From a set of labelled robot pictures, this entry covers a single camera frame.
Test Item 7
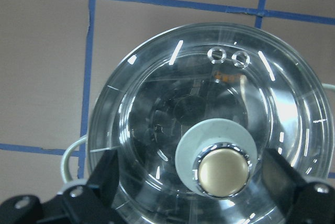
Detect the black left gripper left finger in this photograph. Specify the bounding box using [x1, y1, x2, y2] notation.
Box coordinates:
[1, 150, 119, 223]

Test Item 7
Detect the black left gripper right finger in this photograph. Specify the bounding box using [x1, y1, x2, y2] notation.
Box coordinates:
[262, 148, 334, 223]

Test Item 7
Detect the glass pot lid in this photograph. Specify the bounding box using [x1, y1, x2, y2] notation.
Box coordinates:
[86, 23, 334, 223]

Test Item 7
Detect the pale green electric pot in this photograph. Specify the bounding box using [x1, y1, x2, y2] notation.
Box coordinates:
[59, 82, 335, 185]

